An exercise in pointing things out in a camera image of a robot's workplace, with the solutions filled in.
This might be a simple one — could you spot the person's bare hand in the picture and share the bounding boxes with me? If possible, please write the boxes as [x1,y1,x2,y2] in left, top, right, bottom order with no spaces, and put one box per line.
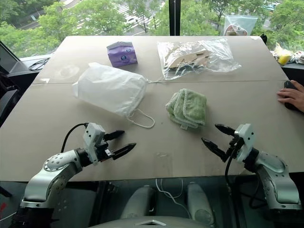
[276,80,304,112]

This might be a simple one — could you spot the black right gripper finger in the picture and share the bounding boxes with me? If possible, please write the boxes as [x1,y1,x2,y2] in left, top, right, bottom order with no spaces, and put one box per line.
[201,137,229,163]
[214,123,236,138]

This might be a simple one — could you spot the black tangled cables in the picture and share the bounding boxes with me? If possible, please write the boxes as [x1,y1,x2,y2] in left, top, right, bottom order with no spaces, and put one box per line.
[28,57,51,71]

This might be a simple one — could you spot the yellow crumpled object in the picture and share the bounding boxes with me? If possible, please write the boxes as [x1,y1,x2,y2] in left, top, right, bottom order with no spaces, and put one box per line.
[275,42,292,66]

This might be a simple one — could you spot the thin white cable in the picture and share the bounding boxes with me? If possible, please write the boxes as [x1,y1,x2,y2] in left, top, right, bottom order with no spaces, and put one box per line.
[155,178,185,208]

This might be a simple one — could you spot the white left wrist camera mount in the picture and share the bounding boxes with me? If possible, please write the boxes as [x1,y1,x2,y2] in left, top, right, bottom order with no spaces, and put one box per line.
[83,122,106,166]

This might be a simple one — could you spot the green folded towel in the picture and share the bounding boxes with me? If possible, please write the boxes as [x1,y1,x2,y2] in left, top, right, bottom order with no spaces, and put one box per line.
[165,88,208,131]

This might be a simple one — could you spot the grey robot torso edge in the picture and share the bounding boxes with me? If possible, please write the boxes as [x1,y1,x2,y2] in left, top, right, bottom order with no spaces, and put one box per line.
[94,214,216,228]

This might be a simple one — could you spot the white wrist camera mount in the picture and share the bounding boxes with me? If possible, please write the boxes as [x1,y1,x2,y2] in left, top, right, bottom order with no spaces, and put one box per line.
[83,122,106,166]
[233,123,255,164]

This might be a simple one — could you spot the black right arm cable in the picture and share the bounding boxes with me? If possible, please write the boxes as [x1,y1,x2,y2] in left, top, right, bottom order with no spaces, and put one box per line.
[224,152,265,210]

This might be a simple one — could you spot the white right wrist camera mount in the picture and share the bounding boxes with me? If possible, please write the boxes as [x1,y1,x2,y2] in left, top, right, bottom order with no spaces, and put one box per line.
[233,123,255,164]

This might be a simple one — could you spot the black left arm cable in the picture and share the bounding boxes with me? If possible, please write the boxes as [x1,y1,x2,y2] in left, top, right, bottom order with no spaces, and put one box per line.
[60,122,89,153]

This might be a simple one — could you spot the clear blue-top zip bag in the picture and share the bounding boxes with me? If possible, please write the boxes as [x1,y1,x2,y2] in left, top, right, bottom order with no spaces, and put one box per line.
[223,14,258,37]

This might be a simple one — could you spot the grey rounded shell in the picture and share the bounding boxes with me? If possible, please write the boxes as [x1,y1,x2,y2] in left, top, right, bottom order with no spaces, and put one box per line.
[186,182,216,227]
[120,186,158,219]

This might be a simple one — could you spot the purple tissue pack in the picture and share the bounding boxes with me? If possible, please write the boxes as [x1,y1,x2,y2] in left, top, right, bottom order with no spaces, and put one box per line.
[106,40,139,67]

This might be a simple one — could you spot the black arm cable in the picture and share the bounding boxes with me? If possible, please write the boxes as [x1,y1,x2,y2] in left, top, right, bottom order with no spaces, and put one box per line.
[224,152,265,210]
[60,122,89,153]

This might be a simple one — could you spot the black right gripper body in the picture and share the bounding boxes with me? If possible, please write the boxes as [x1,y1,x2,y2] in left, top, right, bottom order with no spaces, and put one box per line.
[226,136,245,158]

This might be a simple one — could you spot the black window frame post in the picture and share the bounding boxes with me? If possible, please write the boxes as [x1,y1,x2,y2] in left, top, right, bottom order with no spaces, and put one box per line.
[168,0,181,37]

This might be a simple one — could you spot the white crumpled items pile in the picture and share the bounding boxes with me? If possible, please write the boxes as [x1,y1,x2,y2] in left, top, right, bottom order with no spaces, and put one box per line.
[290,50,304,65]

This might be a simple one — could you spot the clear bag with cardboard pieces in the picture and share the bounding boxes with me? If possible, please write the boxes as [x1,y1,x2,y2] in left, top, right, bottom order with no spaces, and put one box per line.
[156,38,242,81]

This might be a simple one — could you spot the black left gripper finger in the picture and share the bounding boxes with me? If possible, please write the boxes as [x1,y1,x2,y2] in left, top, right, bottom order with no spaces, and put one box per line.
[111,142,137,161]
[104,130,125,142]

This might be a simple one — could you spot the black monitor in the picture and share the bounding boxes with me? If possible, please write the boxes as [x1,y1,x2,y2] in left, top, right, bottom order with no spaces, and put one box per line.
[0,40,25,77]

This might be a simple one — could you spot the black computer mouse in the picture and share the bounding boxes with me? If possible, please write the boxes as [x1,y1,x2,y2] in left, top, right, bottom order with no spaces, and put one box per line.
[283,80,303,111]

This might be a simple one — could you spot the black chair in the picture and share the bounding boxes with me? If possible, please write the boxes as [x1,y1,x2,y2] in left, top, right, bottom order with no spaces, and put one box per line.
[0,71,22,128]

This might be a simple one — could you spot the white drawstring bag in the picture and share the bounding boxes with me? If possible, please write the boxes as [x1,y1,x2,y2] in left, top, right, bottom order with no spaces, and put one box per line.
[72,62,156,130]

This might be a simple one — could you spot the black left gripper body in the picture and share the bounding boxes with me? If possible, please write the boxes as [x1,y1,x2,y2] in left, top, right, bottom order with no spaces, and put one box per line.
[95,135,115,163]

